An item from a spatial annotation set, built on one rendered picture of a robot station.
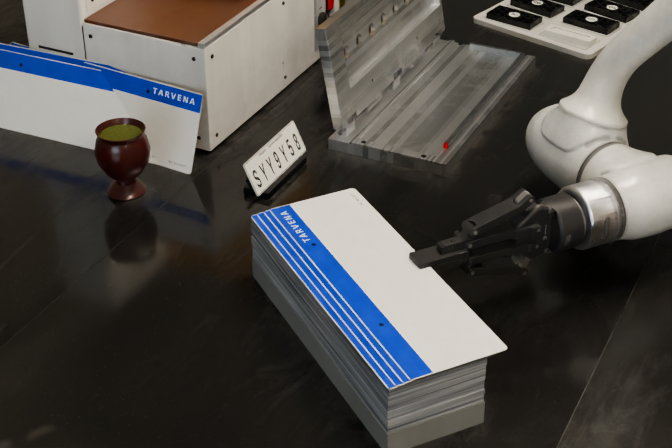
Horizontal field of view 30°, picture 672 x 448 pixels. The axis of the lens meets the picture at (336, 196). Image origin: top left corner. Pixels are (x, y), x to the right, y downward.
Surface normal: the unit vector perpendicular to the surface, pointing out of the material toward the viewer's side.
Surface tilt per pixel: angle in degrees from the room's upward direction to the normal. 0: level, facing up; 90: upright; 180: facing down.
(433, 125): 0
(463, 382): 90
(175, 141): 69
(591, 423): 0
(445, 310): 0
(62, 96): 63
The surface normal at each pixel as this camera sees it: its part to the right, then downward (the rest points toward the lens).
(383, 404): -0.90, 0.23
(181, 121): -0.47, 0.11
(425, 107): 0.00, -0.85
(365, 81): 0.88, 0.07
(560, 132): -0.82, -0.15
